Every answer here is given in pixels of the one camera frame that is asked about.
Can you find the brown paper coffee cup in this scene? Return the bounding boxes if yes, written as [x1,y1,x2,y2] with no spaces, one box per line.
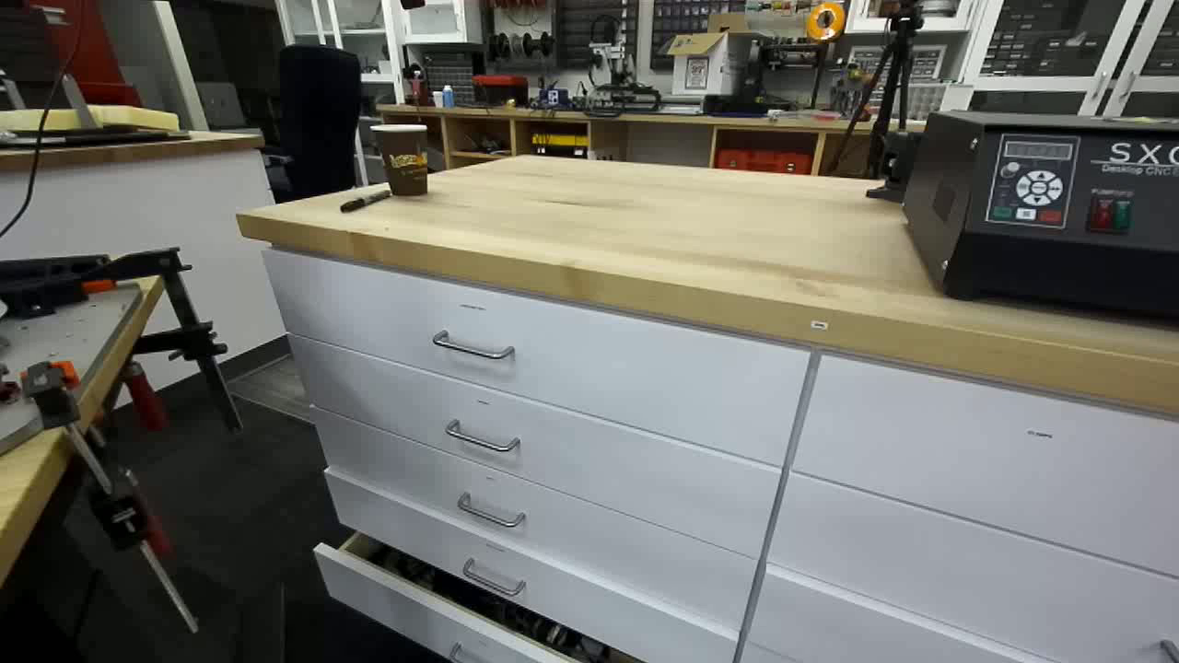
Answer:
[367,121,435,198]

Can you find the white counter with wooden top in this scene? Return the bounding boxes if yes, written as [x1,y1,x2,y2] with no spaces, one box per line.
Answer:
[0,102,286,380]

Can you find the white drawer cabinet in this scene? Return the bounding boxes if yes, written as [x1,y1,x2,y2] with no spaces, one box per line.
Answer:
[258,244,1179,663]

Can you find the wooden workbench with shelves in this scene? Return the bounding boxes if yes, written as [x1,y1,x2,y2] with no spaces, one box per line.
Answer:
[372,101,892,176]

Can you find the red storage bins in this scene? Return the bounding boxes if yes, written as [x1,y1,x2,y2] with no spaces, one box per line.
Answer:
[711,143,818,176]

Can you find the black and silver marker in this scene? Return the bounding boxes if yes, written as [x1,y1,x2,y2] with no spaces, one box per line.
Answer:
[337,183,397,219]

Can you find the house-shaped cardboard box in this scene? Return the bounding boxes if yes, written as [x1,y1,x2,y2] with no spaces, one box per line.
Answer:
[663,29,736,102]

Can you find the black high-back office chair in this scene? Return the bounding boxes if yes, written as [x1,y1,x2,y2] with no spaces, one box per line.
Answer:
[262,43,367,208]

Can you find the yellow tape roll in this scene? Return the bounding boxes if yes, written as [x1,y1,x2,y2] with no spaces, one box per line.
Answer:
[803,0,852,47]

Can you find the black controller box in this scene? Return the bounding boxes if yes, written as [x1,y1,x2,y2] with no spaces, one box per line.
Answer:
[903,111,1179,326]

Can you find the black and orange bar clamp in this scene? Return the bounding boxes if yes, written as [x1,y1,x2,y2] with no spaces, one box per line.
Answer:
[16,359,204,643]

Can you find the grey metal plate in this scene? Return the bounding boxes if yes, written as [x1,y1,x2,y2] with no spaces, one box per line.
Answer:
[0,283,152,461]

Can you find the white framed glass cabinet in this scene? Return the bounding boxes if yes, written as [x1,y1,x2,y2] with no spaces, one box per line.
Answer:
[954,0,1179,121]

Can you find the wooden side table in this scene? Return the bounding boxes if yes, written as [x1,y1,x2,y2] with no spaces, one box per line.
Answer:
[0,273,168,589]

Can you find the silver drawer handle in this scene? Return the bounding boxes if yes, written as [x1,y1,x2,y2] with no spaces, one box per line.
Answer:
[426,327,520,370]
[459,558,531,603]
[453,492,531,533]
[441,418,527,461]

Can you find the black camera tripod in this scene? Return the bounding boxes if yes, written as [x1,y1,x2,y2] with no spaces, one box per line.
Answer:
[820,0,930,208]

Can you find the red clamp handle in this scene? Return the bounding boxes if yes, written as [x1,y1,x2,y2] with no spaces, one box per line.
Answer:
[117,359,174,439]

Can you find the black hanging cable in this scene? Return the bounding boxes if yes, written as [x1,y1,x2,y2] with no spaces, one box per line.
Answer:
[0,0,82,239]

